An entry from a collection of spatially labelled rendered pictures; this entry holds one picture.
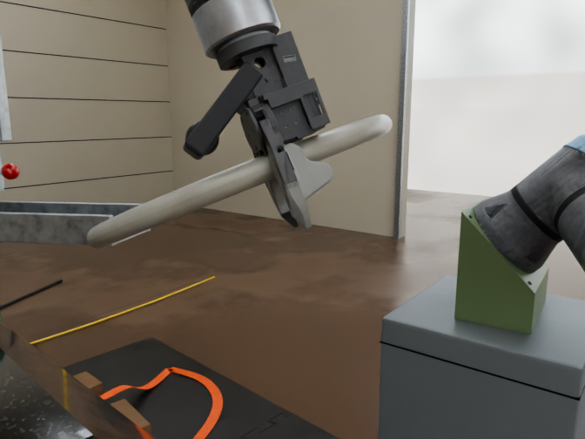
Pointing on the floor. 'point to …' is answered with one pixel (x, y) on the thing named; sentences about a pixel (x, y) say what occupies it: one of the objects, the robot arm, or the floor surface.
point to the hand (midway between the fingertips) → (292, 219)
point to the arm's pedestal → (480, 372)
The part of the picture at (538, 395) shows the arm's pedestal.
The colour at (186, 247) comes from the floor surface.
